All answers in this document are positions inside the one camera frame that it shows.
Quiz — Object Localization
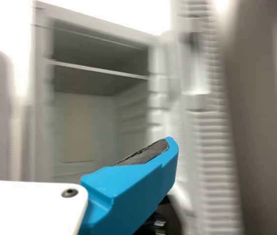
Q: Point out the incubator door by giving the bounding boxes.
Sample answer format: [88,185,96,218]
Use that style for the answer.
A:
[150,0,242,235]

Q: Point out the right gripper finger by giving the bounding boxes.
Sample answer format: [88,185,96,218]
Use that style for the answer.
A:
[78,136,179,235]

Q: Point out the white incubator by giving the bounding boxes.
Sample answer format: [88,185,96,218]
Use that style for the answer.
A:
[30,0,176,184]

